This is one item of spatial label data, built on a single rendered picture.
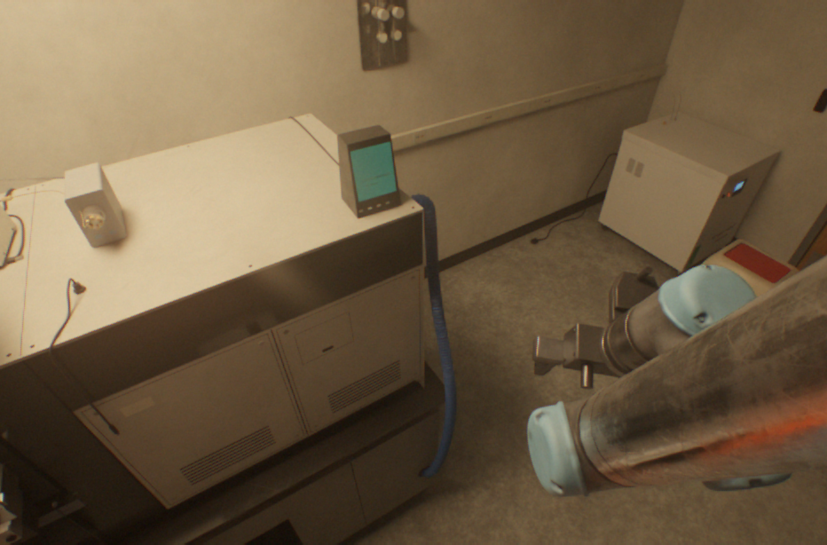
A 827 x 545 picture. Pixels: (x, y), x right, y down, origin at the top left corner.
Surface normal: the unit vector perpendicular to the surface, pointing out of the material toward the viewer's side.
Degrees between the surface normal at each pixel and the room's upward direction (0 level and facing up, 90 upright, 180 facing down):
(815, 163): 90
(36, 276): 0
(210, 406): 90
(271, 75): 90
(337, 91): 90
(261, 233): 0
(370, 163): 80
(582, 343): 25
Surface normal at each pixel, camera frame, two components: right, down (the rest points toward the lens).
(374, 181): 0.47, 0.44
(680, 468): -0.57, 0.72
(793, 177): -0.85, 0.36
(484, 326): -0.02, -0.75
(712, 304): 0.05, -0.41
